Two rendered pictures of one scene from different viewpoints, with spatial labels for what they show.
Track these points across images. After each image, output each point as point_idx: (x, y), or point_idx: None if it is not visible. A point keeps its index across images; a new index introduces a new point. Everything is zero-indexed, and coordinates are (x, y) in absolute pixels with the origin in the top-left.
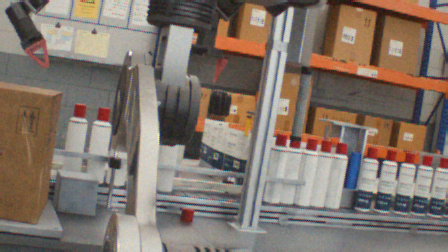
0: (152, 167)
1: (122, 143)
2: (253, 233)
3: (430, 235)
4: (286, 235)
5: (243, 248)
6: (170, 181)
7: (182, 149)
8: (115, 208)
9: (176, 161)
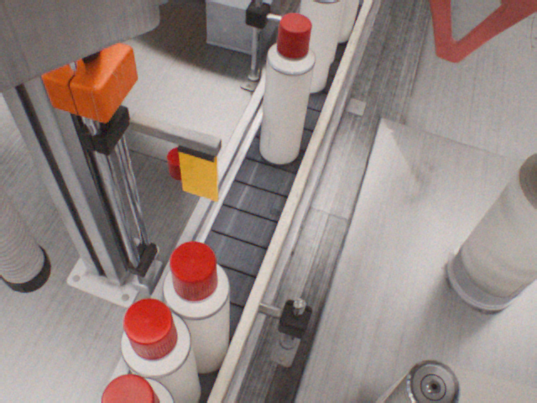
0: None
1: None
2: (70, 245)
3: None
4: (33, 316)
5: (2, 153)
6: (261, 135)
7: (490, 248)
8: (249, 84)
9: (270, 114)
